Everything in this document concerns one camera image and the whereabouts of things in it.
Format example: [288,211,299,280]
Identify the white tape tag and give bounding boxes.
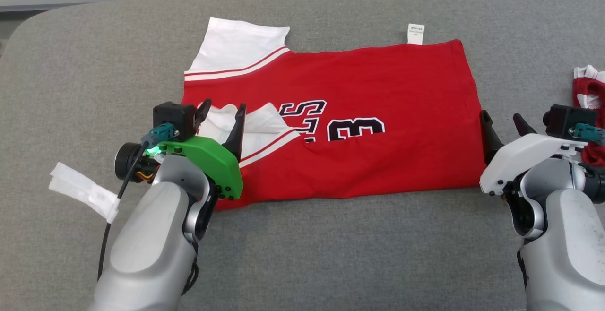
[49,162,120,224]

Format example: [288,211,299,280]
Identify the red white basketball jersey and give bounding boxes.
[182,17,488,211]

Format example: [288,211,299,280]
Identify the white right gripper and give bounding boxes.
[479,109,589,197]

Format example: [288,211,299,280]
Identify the black round right gripper motor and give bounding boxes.
[584,164,605,204]

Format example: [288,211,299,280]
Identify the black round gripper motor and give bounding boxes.
[114,142,159,183]
[584,164,605,204]

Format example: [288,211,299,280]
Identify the black round left gripper motor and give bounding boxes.
[114,142,159,183]

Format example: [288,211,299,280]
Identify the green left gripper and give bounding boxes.
[158,98,247,201]

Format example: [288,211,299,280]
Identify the red shorts with white trim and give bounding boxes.
[572,64,605,168]

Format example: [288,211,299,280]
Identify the black cable with teal connector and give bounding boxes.
[97,123,178,281]
[569,123,605,146]

